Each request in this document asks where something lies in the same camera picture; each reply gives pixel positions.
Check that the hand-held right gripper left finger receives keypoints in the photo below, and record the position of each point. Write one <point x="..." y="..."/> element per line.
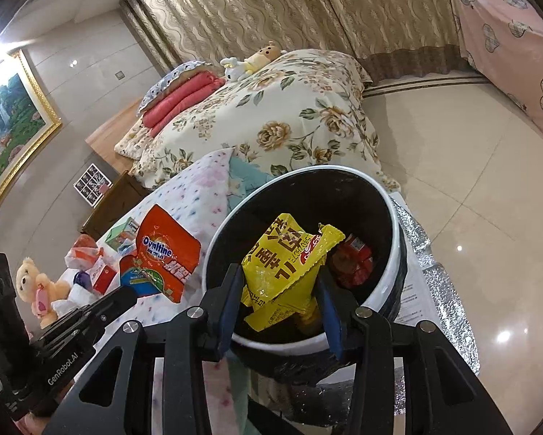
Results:
<point x="228" y="310"/>

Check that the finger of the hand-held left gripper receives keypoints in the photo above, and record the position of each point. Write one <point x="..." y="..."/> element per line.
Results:
<point x="117" y="299"/>

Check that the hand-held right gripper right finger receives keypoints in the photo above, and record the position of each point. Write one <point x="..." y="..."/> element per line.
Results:
<point x="332" y="321"/>

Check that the blue plastic wrapper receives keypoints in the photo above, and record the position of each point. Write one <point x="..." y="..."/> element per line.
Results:
<point x="80" y="277"/>

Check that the yellow snack packet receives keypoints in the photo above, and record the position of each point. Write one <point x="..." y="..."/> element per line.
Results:
<point x="276" y="272"/>

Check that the orange drink powder bag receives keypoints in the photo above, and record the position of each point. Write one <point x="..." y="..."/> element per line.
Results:
<point x="162" y="253"/>

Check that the white bin with black liner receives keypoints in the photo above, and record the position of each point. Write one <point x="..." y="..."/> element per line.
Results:
<point x="298" y="199"/>

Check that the beige teddy bear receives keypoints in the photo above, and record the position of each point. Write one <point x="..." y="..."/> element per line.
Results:
<point x="29" y="281"/>

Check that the clear orange plastic packet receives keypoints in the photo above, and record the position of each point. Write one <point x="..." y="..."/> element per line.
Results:
<point x="74" y="263"/>

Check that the red apple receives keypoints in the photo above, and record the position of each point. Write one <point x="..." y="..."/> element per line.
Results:
<point x="83" y="248"/>

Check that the red snack packets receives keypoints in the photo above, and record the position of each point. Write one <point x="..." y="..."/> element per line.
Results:
<point x="353" y="263"/>

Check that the green drink carton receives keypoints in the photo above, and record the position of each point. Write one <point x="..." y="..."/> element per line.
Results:
<point x="119" y="235"/>

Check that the white paper sheet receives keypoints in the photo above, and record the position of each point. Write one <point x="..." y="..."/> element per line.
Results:
<point x="416" y="299"/>

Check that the brown wooden nightstand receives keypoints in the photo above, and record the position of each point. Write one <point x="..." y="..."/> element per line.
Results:
<point x="113" y="210"/>

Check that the teal cloth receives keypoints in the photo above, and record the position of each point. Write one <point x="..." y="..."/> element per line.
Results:
<point x="244" y="176"/>

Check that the floral pillow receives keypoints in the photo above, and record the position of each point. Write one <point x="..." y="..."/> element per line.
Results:
<point x="131" y="142"/>

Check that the light wooden headboard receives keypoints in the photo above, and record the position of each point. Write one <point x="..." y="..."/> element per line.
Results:
<point x="108" y="140"/>

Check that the gold framed landscape painting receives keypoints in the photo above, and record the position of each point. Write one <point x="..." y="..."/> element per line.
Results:
<point x="8" y="118"/>

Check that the folded red blanket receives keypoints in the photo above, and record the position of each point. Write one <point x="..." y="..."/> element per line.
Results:
<point x="176" y="99"/>

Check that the floral bed quilt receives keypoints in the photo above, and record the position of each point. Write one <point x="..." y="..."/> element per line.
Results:
<point x="298" y="113"/>

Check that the polka dot pillow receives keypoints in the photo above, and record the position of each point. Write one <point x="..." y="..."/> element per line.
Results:
<point x="172" y="77"/>

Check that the white bunny plush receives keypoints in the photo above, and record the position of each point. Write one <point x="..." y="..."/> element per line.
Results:
<point x="233" y="70"/>

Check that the yellow bear plush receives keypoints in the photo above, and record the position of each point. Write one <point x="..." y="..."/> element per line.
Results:
<point x="258" y="59"/>

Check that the pink heart print bedsheet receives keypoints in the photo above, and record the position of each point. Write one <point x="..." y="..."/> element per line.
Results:
<point x="502" y="45"/>

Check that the black white photo frame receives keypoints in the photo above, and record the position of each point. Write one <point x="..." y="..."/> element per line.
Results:
<point x="92" y="185"/>

